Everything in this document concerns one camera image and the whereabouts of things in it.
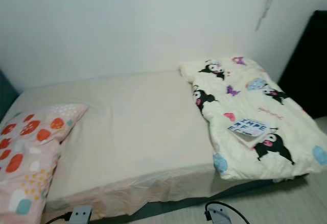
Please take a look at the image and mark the pink pillow with orange patches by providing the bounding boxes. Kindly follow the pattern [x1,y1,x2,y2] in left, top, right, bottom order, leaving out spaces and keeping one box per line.
[0,104,88,224]

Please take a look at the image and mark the cream cartoon print quilt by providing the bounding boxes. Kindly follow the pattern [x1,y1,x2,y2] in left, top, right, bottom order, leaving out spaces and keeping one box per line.
[179,56,327,181]

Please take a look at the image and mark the blue white printed leaflet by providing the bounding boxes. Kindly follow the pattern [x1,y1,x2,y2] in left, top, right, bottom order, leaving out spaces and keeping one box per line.
[227,118,270,138]

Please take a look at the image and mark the beige sheeted mattress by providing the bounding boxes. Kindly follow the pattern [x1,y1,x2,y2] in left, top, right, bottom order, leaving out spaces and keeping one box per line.
[0,70,327,222]

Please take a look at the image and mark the tall black wardrobe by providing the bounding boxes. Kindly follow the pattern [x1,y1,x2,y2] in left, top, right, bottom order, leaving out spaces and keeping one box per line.
[277,10,327,118]

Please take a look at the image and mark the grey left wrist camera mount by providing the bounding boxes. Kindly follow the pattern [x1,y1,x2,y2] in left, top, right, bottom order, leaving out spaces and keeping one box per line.
[70,205,93,224]

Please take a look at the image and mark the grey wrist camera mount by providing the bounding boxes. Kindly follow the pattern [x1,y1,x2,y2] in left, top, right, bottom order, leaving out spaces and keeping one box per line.
[70,205,93,224]
[205,206,228,224]

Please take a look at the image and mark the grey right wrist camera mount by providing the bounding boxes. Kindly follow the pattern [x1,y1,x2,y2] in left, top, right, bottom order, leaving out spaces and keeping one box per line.
[205,206,228,224]

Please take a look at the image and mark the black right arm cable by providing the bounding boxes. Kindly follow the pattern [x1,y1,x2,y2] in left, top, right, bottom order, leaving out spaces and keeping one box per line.
[204,201,251,224]

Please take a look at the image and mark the thin grey wall cord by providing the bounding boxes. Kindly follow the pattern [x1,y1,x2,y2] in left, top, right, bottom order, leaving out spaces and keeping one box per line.
[255,0,279,32]

